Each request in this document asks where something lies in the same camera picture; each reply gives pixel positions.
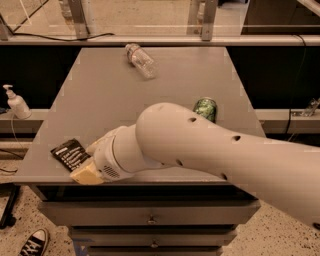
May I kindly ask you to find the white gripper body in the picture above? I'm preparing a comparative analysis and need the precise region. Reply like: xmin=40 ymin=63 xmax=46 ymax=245
xmin=85 ymin=125 xmax=136 ymax=183

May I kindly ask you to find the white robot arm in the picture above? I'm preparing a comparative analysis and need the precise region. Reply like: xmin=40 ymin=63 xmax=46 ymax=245
xmin=70 ymin=103 xmax=320 ymax=229

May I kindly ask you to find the clear plastic water bottle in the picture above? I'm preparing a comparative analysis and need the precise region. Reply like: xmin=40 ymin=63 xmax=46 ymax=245
xmin=125 ymin=43 xmax=157 ymax=79

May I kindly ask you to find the white pump dispenser bottle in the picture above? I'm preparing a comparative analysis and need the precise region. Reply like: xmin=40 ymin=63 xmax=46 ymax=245
xmin=3 ymin=84 xmax=32 ymax=119

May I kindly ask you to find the black stand base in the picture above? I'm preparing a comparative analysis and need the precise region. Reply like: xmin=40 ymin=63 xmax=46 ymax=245
xmin=0 ymin=183 xmax=20 ymax=229

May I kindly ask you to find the black rxbar chocolate wrapper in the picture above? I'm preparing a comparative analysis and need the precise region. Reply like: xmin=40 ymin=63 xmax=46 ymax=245
xmin=51 ymin=139 xmax=90 ymax=172

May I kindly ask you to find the black cable on ledge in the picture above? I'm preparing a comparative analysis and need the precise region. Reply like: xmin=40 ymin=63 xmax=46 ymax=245
xmin=6 ymin=24 xmax=116 ymax=43

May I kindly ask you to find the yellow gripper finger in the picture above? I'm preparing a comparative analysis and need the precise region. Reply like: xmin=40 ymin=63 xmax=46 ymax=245
xmin=70 ymin=158 xmax=104 ymax=185

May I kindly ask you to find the top drawer with knob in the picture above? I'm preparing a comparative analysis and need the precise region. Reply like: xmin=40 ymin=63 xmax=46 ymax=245
xmin=39 ymin=200 xmax=260 ymax=226

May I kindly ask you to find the grey drawer cabinet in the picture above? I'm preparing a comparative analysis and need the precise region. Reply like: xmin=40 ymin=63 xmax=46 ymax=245
xmin=16 ymin=47 xmax=264 ymax=256

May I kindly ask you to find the drawer with knob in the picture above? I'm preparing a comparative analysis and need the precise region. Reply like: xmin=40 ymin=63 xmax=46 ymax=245
xmin=39 ymin=200 xmax=260 ymax=226
xmin=70 ymin=226 xmax=237 ymax=247

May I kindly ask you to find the black white sneaker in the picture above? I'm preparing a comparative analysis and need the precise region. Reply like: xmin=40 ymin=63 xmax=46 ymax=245
xmin=18 ymin=229 xmax=49 ymax=256

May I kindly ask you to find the green drink can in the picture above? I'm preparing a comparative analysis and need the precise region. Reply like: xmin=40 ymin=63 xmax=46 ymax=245
xmin=193 ymin=97 xmax=217 ymax=123

